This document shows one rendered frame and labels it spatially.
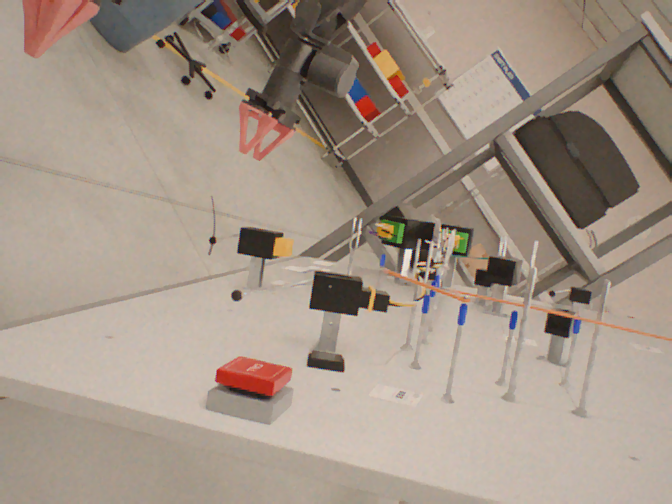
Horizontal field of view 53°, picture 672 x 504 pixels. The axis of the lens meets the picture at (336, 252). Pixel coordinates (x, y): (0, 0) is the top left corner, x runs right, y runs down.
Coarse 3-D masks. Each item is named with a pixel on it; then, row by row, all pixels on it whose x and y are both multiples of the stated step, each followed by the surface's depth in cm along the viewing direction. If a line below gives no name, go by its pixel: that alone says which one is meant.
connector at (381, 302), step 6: (366, 288) 78; (366, 294) 76; (378, 294) 76; (384, 294) 77; (360, 300) 76; (366, 300) 76; (378, 300) 76; (384, 300) 76; (360, 306) 76; (366, 306) 76; (378, 306) 76; (384, 306) 77; (384, 312) 77
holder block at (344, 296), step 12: (324, 276) 75; (336, 276) 76; (348, 276) 78; (312, 288) 75; (324, 288) 75; (336, 288) 75; (348, 288) 75; (360, 288) 75; (312, 300) 76; (324, 300) 76; (336, 300) 76; (348, 300) 76; (336, 312) 76; (348, 312) 76
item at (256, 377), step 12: (240, 360) 57; (252, 360) 57; (216, 372) 54; (228, 372) 53; (240, 372) 53; (252, 372) 54; (264, 372) 54; (276, 372) 55; (288, 372) 56; (228, 384) 53; (240, 384) 53; (252, 384) 53; (264, 384) 53; (276, 384) 53; (264, 396) 54
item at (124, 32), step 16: (128, 0) 387; (144, 0) 386; (160, 0) 387; (176, 0) 389; (192, 0) 394; (96, 16) 393; (112, 16) 391; (128, 16) 391; (144, 16) 392; (160, 16) 395; (176, 16) 402; (112, 32) 395; (128, 32) 397; (144, 32) 401; (128, 48) 408
